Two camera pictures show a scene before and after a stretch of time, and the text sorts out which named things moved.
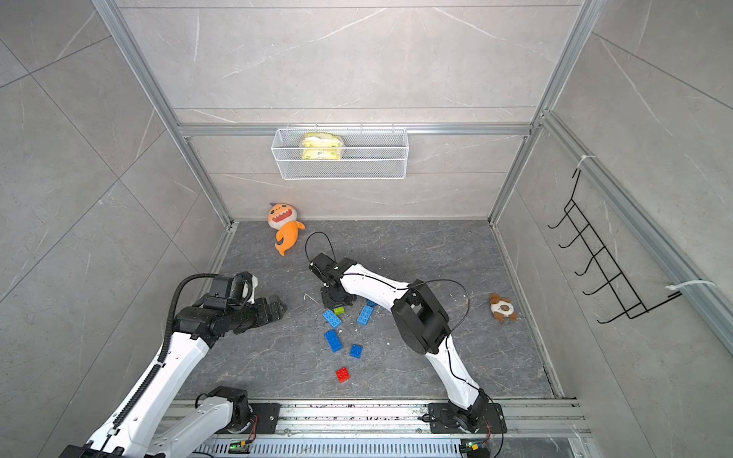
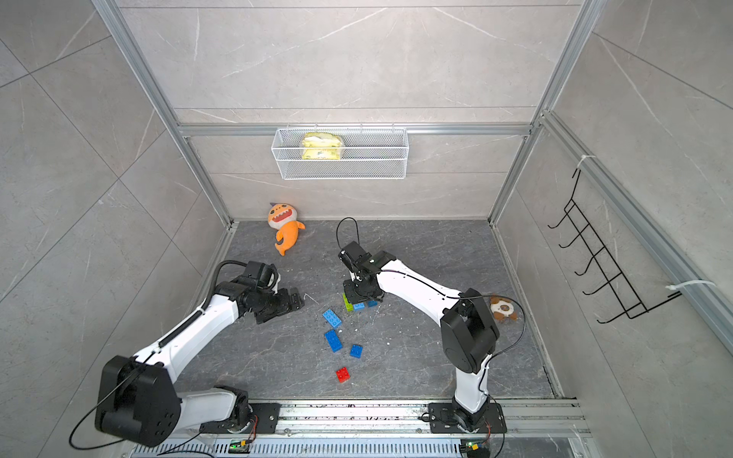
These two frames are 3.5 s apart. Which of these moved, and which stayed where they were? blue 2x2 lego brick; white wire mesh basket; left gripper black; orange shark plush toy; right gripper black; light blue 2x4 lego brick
Moved: left gripper black; right gripper black
Stayed: blue 2x2 lego brick; white wire mesh basket; light blue 2x4 lego brick; orange shark plush toy
